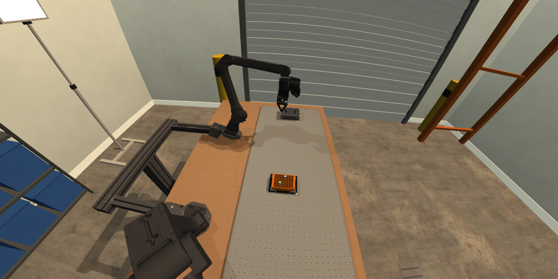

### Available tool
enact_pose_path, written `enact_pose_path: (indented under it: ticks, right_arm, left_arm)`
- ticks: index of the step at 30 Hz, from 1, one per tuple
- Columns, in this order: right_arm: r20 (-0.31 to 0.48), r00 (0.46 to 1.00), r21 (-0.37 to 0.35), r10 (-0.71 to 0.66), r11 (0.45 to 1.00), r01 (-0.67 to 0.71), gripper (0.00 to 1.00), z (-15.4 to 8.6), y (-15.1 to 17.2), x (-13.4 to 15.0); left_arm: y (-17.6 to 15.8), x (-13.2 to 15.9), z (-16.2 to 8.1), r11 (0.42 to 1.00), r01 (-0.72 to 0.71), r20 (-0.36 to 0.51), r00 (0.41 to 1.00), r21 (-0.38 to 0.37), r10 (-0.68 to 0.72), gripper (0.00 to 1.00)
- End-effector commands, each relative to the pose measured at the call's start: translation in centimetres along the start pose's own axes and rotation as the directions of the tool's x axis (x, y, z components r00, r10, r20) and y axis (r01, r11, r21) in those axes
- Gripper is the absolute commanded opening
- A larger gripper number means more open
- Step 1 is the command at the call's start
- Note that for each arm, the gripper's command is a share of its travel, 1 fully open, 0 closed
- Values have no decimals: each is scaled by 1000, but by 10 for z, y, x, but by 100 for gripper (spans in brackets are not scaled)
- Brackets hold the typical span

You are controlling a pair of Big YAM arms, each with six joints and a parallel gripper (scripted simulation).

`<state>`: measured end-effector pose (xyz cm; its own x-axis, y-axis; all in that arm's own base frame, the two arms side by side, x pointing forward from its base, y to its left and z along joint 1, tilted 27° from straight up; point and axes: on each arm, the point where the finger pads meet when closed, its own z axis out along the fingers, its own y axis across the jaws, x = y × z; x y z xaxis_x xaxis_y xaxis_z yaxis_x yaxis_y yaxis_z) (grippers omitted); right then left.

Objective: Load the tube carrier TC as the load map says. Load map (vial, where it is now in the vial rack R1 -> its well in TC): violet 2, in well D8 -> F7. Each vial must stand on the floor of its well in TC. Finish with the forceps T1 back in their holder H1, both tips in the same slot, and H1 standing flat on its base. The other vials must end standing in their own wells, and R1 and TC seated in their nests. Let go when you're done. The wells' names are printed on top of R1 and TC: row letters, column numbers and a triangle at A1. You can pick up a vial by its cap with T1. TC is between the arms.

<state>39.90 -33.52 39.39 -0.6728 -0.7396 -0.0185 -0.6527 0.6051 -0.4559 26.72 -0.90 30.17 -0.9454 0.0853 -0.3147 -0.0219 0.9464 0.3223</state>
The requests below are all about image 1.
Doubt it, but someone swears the orange grid tube rack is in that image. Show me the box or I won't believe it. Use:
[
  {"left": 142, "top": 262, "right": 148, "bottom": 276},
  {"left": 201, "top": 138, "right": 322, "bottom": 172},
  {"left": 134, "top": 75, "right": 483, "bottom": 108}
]
[{"left": 271, "top": 174, "right": 295, "bottom": 191}]

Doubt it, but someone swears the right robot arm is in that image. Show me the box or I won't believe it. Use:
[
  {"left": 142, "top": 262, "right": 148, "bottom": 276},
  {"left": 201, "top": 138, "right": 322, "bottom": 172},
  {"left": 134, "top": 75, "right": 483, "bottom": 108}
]
[{"left": 124, "top": 202, "right": 212, "bottom": 279}]

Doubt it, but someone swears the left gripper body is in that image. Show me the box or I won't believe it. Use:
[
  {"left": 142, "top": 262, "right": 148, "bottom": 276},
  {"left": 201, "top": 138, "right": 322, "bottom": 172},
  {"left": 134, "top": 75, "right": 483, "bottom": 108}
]
[{"left": 277, "top": 87, "right": 288, "bottom": 104}]

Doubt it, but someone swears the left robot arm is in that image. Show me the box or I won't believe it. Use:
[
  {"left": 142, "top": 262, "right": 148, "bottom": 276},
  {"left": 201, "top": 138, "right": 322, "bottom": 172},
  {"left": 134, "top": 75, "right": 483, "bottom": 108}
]
[{"left": 215, "top": 54, "right": 301, "bottom": 136}]

